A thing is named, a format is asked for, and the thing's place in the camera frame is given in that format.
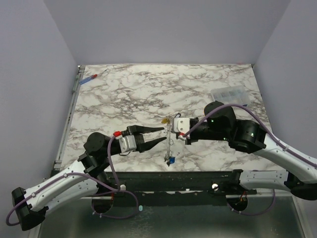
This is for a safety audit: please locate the clear plastic screw box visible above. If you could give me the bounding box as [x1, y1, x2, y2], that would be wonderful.
[211, 86, 251, 107]

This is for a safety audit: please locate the yellow key tag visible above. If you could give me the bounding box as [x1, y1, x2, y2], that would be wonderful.
[161, 118, 170, 124]

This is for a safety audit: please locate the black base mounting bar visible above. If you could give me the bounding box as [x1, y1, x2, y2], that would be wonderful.
[92, 170, 257, 211]

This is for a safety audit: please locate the blue red screwdriver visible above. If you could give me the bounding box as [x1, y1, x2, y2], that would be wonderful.
[79, 73, 102, 85]

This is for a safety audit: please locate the blue key tag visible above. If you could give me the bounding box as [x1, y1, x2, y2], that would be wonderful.
[166, 157, 175, 166]

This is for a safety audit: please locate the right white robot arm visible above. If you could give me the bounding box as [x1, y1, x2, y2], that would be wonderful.
[177, 101, 317, 200]

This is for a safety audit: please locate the large grey metal keyring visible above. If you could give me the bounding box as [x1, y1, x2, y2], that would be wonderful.
[164, 117, 171, 161]

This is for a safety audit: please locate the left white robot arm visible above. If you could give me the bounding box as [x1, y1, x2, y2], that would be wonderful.
[6, 125, 166, 231]

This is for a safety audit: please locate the left aluminium rail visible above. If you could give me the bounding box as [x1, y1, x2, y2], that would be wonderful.
[53, 65, 85, 170]

